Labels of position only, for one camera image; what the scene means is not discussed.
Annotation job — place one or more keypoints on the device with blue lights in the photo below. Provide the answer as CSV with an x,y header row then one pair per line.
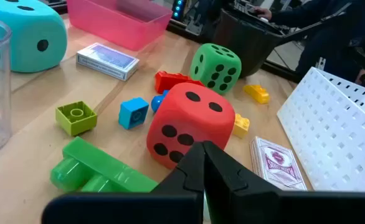
x,y
177,9

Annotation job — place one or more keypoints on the yellow rectangular brick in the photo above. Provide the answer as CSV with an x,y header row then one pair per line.
x,y
257,93

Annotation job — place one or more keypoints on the long green brick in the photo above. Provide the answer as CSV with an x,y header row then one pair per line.
x,y
101,165

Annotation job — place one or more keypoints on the teal foam die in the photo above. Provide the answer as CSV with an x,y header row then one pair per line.
x,y
30,25

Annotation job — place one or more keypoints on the black bucket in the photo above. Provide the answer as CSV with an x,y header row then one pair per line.
x,y
244,40

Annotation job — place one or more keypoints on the person's hand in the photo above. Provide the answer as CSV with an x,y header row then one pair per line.
x,y
263,13

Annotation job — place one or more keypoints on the lime green square brick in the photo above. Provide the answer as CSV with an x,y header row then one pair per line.
x,y
76,119

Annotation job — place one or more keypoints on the dark blue rounded brick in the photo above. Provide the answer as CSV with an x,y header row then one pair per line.
x,y
157,102

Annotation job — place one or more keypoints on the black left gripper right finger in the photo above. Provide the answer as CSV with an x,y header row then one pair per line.
x,y
263,208

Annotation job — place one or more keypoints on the red stepped brick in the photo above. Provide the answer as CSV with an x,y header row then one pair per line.
x,y
170,82

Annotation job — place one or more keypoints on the blue playing card box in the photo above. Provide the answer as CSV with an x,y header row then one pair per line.
x,y
107,60

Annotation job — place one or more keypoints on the sky blue brick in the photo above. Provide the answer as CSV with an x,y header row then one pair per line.
x,y
133,113

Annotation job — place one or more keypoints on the red foam die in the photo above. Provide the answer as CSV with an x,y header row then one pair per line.
x,y
188,121

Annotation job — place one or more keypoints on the person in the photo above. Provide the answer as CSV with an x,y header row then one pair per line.
x,y
325,37

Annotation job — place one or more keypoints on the small yellow square brick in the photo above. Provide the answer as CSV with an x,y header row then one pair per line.
x,y
241,126

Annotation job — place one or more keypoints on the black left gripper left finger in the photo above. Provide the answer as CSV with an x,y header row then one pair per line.
x,y
170,205

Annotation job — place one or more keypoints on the green foam die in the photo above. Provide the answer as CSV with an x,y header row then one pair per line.
x,y
215,68

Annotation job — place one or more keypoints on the pink plastic bin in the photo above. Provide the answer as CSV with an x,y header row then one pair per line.
x,y
117,28

